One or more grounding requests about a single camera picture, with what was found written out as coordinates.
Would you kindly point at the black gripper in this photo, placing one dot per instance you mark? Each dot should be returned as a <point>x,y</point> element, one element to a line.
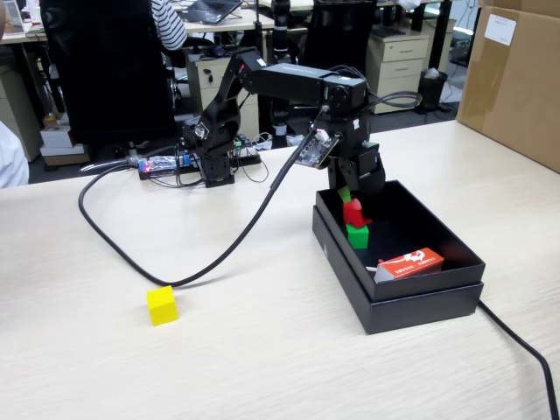
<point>352,129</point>

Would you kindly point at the red wooden cube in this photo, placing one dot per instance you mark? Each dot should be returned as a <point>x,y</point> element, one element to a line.
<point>353,214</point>

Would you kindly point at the green wooden cube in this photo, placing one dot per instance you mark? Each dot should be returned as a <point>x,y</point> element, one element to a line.
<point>358,238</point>

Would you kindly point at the yellow wooden cube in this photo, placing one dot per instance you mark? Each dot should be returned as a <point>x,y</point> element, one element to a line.
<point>162,306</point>

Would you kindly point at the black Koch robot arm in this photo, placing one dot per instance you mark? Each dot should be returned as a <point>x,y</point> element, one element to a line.
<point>284,81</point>

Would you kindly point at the black open cardboard box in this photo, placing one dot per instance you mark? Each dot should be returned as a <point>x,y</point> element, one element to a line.
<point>420,289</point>

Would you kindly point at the large brown cardboard box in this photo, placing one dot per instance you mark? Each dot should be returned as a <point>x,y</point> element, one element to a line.
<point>512,87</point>

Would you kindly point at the orange drink carton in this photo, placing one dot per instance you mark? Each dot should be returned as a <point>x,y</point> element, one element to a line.
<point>415,264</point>

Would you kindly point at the black trash bin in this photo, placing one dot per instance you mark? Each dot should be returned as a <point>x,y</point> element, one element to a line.
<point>431,89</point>

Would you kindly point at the beige three-drawer cabinet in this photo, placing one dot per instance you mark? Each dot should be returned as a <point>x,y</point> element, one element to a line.
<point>396,57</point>

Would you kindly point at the black mesh office chair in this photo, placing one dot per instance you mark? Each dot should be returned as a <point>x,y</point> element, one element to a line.
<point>337,39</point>

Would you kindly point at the black pole with white bands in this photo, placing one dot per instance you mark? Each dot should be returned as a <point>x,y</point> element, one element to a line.
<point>280,35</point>

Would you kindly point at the beige drawer cabinet with lock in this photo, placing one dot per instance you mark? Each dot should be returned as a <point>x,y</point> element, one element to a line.
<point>210,83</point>

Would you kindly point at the controller board with red LED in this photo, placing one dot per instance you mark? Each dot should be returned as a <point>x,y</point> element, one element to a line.
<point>157,165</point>

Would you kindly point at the black laptop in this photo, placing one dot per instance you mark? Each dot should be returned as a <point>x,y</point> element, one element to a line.
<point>210,9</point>

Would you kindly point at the person in striped shirt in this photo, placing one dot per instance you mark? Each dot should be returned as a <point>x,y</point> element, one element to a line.
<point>170,24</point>

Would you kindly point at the large black office chair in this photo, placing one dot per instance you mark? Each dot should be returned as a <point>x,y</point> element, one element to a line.
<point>109,65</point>

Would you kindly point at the stacked white boxes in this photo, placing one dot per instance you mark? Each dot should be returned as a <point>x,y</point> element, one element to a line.
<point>59,142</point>

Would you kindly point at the person in white shirt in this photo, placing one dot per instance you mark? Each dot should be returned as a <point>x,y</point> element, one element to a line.
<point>11,162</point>

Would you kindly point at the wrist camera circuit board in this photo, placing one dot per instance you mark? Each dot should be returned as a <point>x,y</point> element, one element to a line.
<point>316,151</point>

